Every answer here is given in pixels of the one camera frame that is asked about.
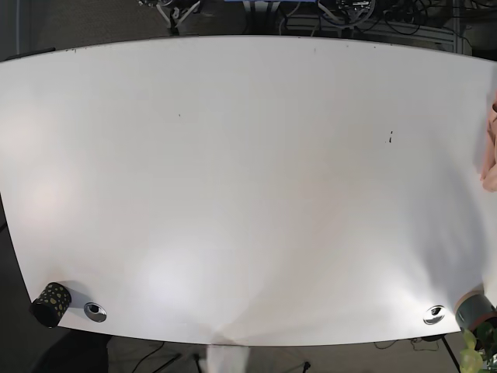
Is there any salmon pink T-shirt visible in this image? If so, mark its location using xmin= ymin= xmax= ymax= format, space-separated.
xmin=480 ymin=98 xmax=496 ymax=193

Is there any left silver table grommet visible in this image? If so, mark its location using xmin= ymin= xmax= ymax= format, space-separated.
xmin=84 ymin=302 xmax=107 ymax=322

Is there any silver table grommet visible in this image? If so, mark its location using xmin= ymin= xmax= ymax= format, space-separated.
xmin=422 ymin=305 xmax=447 ymax=326
xmin=84 ymin=302 xmax=107 ymax=322

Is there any right silver table grommet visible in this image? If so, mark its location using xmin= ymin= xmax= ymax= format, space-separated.
xmin=422 ymin=305 xmax=447 ymax=326

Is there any black dotted cup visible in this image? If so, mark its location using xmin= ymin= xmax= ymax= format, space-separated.
xmin=30 ymin=282 xmax=72 ymax=328

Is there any grey plant pot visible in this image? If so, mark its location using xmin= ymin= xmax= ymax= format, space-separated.
xmin=454 ymin=291 xmax=496 ymax=332

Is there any green potted plant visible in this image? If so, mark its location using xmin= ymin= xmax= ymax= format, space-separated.
xmin=460 ymin=321 xmax=496 ymax=373

